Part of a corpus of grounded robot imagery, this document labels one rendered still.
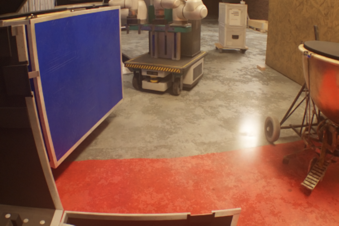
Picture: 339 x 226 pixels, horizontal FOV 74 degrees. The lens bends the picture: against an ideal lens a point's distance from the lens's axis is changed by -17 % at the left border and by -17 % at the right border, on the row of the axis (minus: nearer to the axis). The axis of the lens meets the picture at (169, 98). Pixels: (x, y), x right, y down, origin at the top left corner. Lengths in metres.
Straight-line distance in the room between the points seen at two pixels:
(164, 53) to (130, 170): 1.70
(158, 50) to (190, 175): 1.79
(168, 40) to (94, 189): 1.96
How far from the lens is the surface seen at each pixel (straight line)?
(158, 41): 3.05
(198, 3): 2.52
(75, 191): 1.58
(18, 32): 0.91
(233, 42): 4.93
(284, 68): 3.94
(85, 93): 1.69
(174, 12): 2.68
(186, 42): 3.05
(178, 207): 1.42
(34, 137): 1.02
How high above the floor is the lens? 1.01
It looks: 22 degrees down
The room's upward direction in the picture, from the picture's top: straight up
